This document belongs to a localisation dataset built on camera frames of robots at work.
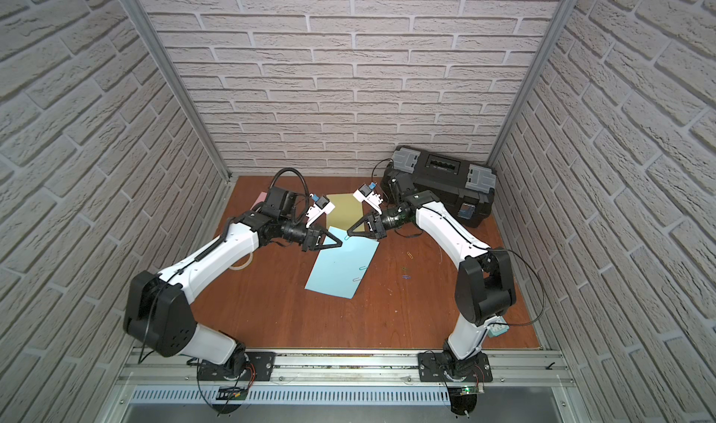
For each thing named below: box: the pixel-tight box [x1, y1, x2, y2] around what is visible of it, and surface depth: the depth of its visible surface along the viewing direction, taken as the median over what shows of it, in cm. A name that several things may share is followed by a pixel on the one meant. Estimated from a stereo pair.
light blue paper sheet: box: [304, 226, 380, 300], surface depth 76 cm
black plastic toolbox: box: [381, 145, 497, 228], surface depth 99 cm
